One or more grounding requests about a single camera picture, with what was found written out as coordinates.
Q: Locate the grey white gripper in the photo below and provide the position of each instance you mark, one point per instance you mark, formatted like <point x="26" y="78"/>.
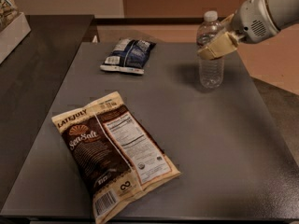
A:
<point x="250" y="21"/>

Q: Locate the clear plastic water bottle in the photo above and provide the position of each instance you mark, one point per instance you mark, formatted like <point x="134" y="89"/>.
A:
<point x="210" y="71"/>

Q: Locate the small blue snack bag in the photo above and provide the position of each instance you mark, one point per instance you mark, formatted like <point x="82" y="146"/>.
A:
<point x="128" y="56"/>

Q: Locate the brown Late July chip bag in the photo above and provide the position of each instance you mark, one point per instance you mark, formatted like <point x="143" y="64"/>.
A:
<point x="117" y="158"/>

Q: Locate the white box with snacks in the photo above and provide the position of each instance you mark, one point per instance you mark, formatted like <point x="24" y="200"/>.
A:
<point x="14" y="27"/>

